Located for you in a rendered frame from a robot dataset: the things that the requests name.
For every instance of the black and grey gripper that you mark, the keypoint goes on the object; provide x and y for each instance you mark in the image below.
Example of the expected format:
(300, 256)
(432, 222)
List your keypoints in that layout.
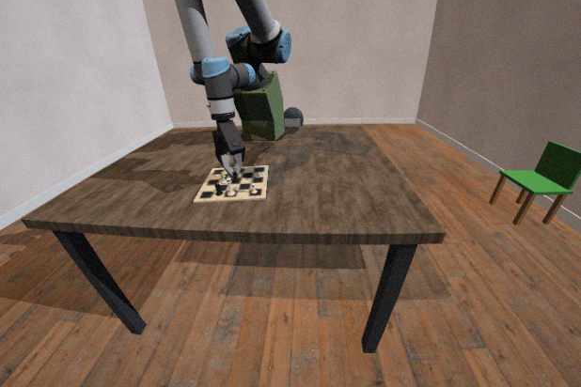
(221, 149)

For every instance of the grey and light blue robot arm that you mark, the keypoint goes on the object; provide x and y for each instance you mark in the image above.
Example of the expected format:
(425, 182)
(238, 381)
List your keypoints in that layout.
(261, 41)

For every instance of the black and cream chessboard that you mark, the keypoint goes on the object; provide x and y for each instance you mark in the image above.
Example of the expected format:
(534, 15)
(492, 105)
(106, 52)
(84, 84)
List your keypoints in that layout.
(242, 188)

